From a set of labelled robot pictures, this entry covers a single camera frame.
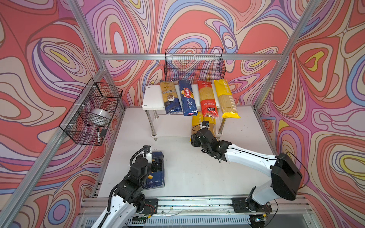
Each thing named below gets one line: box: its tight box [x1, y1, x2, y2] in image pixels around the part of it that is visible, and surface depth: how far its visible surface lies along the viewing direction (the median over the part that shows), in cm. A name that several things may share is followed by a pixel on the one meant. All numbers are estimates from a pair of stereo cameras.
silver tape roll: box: [90, 108, 111, 120], surface depth 73 cm
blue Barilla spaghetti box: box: [178, 79, 199, 117], surface depth 73 cm
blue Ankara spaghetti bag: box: [159, 79, 183, 115], surface depth 76 cm
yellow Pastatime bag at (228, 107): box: [213, 79, 241, 119], surface depth 73 cm
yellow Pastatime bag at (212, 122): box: [203, 117, 217, 138], surface depth 100 cm
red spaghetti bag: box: [197, 80, 219, 119], surface depth 75 cm
